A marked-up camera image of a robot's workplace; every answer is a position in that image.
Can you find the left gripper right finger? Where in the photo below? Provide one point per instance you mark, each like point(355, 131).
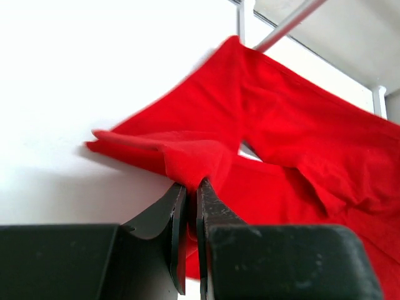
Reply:
point(219, 231)

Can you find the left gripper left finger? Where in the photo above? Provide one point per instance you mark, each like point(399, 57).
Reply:
point(158, 258)

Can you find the red trousers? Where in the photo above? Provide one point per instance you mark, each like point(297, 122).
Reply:
point(276, 148)

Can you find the white clothes rack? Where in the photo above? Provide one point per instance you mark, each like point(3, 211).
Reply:
point(245, 13)

